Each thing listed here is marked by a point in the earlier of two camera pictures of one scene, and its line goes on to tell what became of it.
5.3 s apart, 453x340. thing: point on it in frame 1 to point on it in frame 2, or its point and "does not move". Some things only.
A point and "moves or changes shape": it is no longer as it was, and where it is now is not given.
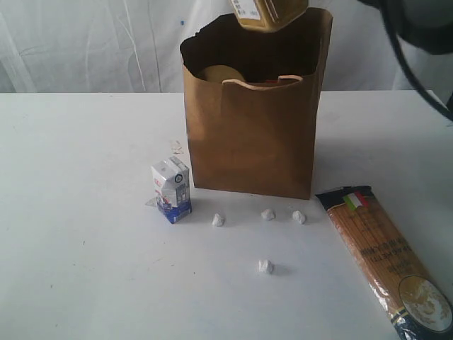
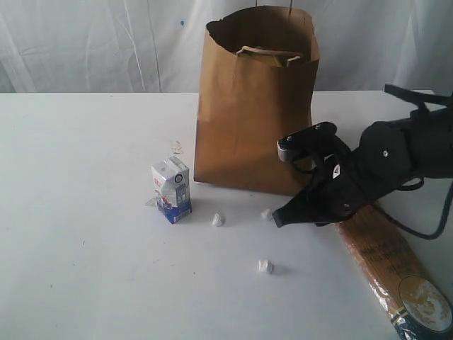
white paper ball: [219, 221] does not move
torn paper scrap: [177, 148] does not move
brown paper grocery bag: [252, 98] moves or changes shape
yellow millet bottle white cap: [267, 15] to [282, 58]
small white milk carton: [172, 183] does not move
